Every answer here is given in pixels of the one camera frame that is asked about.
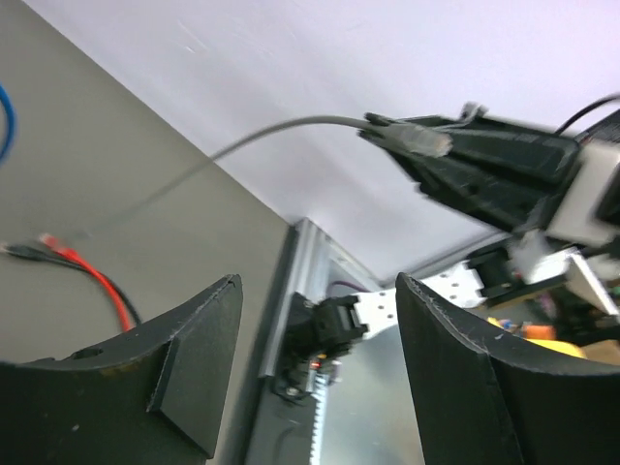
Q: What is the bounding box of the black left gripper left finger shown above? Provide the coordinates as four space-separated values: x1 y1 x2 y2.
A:
1 275 242 464

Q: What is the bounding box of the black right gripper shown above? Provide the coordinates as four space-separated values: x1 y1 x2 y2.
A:
358 103 619 250

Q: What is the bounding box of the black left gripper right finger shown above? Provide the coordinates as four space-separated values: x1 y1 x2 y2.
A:
395 273 619 464

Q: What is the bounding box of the red ethernet cable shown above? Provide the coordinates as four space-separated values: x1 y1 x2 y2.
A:
38 232 137 333

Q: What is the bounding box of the grey ethernet cable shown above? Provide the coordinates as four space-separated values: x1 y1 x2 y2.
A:
72 114 454 238

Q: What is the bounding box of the blue ethernet cable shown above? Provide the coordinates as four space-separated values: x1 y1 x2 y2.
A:
0 81 18 164

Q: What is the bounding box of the grey slotted cable duct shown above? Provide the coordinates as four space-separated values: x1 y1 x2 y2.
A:
309 359 342 465

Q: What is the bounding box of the black ethernet cable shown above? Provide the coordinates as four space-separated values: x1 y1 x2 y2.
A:
0 243 144 326

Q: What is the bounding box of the aluminium frame rail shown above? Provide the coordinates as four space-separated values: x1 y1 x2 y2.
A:
260 218 383 376

